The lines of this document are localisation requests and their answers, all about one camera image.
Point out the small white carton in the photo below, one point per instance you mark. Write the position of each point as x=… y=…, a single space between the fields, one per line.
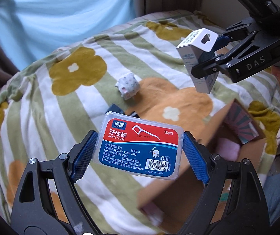
x=191 y=47

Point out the striped teal pink box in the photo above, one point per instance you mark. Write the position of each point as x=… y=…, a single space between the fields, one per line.
x=240 y=124

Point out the flower printed striped blanket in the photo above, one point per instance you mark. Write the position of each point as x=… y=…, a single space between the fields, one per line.
x=56 y=107

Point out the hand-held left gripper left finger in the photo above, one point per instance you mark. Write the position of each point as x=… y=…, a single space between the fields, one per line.
x=83 y=157

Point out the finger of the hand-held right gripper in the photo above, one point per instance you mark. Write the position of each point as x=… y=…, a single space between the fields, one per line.
x=250 y=63
x=237 y=29

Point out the pink plush item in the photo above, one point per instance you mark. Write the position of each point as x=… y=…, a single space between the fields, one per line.
x=228 y=149

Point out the white pink packet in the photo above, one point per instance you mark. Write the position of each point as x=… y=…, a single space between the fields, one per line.
x=154 y=213

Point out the clear dental floss box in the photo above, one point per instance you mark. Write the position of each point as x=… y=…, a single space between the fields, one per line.
x=140 y=149

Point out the person's jeans leg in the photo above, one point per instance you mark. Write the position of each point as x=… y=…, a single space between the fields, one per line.
x=279 y=191

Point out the light blue cloth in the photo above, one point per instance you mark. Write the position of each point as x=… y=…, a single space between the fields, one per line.
x=56 y=17

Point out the small black case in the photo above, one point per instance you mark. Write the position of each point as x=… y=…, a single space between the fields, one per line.
x=115 y=109

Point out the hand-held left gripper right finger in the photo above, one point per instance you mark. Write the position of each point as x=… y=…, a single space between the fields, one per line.
x=196 y=157

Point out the rolled patterned socks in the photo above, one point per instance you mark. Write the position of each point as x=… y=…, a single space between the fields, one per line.
x=127 y=85

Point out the brown cardboard box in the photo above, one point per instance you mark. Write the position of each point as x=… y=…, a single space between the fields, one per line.
x=179 y=197

